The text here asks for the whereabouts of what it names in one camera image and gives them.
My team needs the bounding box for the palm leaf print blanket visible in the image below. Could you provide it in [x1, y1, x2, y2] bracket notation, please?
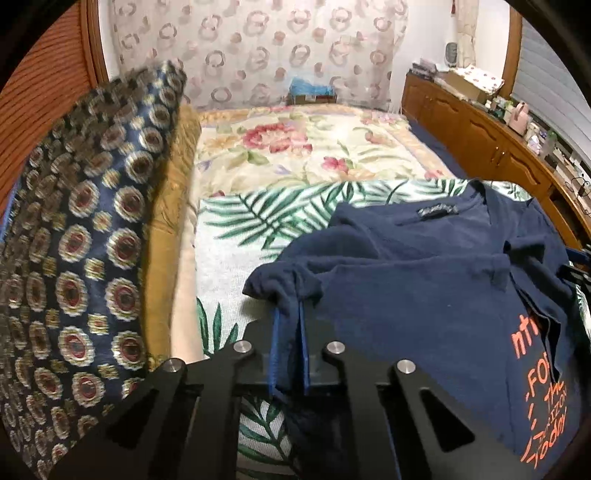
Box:
[194, 179, 541, 476]

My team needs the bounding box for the circle pattern lace curtain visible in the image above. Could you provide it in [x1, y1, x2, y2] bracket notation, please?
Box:
[109, 1, 409, 109]

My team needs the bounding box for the cardboard box with cloth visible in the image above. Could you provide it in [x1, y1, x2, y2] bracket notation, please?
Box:
[442, 65, 505, 104]

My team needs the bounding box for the blue tissue box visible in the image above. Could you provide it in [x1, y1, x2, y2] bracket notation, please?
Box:
[287, 78, 338, 106]

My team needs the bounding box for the grey window blind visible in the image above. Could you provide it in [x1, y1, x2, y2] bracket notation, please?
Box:
[513, 18, 591, 159]

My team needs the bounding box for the navy patterned folded garment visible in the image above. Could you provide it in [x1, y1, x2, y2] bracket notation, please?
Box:
[1, 61, 186, 479]

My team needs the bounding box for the pink kettle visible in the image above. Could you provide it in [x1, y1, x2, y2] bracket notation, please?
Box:
[508, 102, 530, 137]

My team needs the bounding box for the navy blue t-shirt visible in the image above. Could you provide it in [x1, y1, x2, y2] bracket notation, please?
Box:
[245, 180, 590, 479]

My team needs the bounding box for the wooden louvered closet door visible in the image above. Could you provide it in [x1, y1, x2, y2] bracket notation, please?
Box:
[1, 1, 108, 210]

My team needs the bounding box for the floral quilt bedspread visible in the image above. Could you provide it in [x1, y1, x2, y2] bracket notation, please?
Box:
[192, 105, 457, 198]

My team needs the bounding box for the wooden sideboard cabinet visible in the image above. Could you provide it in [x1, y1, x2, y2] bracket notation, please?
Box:
[402, 73, 590, 247]

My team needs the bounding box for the mustard yellow folded garment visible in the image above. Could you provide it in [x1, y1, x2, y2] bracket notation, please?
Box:
[141, 105, 201, 371]

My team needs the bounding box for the navy bed sheet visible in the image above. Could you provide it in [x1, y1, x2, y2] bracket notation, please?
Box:
[409, 119, 467, 179]

